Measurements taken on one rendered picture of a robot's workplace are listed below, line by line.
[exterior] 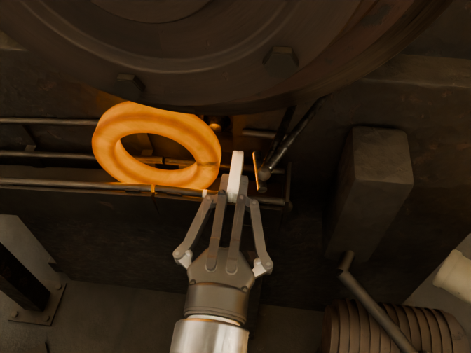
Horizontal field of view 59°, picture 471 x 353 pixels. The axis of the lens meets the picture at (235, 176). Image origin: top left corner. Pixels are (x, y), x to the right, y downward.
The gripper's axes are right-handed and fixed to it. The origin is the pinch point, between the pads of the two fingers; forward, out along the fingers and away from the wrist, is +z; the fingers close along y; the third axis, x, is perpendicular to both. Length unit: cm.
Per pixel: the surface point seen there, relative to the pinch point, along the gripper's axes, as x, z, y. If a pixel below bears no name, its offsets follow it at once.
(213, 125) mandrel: -0.2, 9.0, -4.6
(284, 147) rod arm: 16.1, -5.7, 5.9
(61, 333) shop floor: -73, -14, -49
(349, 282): -13.4, -9.1, 18.9
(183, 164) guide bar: -4.4, 3.9, -8.8
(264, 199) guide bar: -2.6, -1.8, 4.4
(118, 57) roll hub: 28.4, -7.6, -7.7
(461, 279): -4.5, -9.7, 31.8
